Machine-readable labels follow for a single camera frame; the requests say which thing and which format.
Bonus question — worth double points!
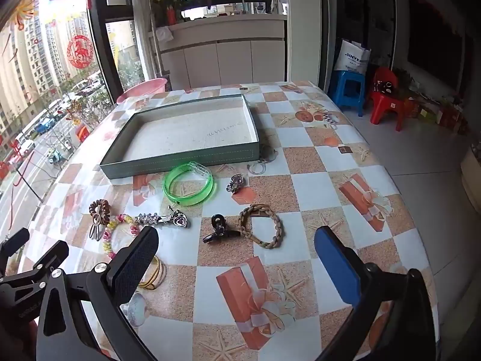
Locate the white shopping bag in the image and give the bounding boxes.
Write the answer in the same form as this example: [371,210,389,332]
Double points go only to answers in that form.
[334,38,372,76]

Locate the potted flowers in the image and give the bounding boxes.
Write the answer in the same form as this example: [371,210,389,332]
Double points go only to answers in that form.
[151,0,185,27]

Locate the small silver charm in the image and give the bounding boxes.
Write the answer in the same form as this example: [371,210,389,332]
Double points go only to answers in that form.
[225,173,247,194]

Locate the silver heart charm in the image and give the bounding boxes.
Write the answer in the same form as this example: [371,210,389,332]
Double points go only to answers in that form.
[165,206,191,228]

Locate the grey-green jewelry tray box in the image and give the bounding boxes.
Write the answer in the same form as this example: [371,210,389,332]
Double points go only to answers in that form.
[100,94,261,179]

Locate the braided tan bracelet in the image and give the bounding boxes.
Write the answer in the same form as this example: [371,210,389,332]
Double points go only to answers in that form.
[238,204,283,251]

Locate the silver star hair clip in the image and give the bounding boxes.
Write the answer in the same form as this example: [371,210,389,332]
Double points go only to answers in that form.
[134,212,170,227]

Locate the blue plastic stool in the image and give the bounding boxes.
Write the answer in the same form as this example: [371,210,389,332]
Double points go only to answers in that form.
[328,69,367,117]

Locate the red paper-cut window decoration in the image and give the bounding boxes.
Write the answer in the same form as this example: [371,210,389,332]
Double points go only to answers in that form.
[67,35,94,69]

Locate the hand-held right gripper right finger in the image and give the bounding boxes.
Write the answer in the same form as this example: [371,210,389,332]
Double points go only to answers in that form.
[314,226,441,361]

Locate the yellow hair tie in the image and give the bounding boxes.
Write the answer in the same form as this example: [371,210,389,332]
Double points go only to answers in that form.
[138,256,167,292]

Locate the white cabinet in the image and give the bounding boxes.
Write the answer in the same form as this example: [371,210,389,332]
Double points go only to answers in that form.
[148,17,288,91]

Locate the green translucent bracelet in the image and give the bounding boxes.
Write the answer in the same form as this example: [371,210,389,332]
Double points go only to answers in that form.
[163,162,218,207]

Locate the black hair claw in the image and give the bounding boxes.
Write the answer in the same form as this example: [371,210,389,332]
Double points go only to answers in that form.
[202,214,241,244]

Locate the brown bead bracelet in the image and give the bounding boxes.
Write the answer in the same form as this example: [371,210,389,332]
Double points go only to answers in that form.
[88,199,112,242]

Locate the red toy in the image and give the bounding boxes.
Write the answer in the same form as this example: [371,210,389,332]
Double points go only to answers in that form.
[366,67,414,131]

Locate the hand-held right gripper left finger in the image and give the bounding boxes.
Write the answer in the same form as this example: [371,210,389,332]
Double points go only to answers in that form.
[35,227,166,361]

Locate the pink yellow beaded bracelet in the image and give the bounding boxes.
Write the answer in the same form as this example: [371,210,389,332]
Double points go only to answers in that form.
[103,214,142,260]

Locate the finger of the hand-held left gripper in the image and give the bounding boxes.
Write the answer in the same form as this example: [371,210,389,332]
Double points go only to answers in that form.
[17,240,70,290]
[0,227,31,269]

